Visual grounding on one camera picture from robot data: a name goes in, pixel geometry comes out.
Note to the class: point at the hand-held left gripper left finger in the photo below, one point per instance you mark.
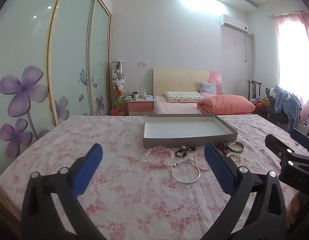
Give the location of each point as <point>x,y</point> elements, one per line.
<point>90,165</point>

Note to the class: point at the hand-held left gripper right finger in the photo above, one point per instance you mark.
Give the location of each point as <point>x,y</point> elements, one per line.
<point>217,165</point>

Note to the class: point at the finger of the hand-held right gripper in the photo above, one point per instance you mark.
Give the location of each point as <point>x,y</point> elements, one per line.
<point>302,138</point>
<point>275,143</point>

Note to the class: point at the wide silver bangle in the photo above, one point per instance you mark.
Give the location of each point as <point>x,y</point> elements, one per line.
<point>235,147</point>

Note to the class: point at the thin silver bangle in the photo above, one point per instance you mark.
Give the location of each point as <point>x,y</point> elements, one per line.
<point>185,172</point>

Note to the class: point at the grey cardboard tray box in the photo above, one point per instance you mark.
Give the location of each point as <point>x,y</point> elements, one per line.
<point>187,130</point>

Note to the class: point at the blue plush robe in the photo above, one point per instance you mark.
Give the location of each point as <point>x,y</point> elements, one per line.
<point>285,100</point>

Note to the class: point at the pile of colourful clothes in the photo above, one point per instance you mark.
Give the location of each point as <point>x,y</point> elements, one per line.
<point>260,103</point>

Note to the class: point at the dark wooden chair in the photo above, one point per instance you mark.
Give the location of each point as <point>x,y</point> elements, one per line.
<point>254,90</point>

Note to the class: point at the bin with red bag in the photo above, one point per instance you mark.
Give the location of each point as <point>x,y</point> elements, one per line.
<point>117,112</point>

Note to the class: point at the folded orange quilt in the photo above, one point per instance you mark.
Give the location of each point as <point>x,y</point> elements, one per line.
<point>227,103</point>

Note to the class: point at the floral print pillow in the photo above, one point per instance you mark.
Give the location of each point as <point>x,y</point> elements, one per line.
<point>184,97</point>

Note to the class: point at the pink and cream nightstand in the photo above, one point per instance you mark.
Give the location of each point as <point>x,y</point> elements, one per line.
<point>140,106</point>

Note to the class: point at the purple print pillow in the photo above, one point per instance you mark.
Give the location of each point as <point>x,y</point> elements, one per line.
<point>207,88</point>

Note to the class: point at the white mug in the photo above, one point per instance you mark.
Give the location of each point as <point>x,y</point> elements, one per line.
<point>135,96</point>

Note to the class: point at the pink curtain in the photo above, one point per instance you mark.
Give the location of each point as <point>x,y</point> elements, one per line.
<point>308,55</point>

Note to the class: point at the clear tube of plush toys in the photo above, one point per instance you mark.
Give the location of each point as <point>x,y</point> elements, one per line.
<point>118,85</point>

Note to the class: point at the pink bed with cream headboard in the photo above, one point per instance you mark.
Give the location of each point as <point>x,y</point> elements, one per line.
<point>177,80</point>

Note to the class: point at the air conditioner pipe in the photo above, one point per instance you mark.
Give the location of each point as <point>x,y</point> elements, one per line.
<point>245,47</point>

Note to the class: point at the wardrobe with purple flower doors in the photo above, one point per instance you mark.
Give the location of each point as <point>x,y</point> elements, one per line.
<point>69,55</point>

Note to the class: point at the white air conditioner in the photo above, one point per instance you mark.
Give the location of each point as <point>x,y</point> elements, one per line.
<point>232,22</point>

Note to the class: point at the wall light switch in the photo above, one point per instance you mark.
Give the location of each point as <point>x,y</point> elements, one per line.
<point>143,63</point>

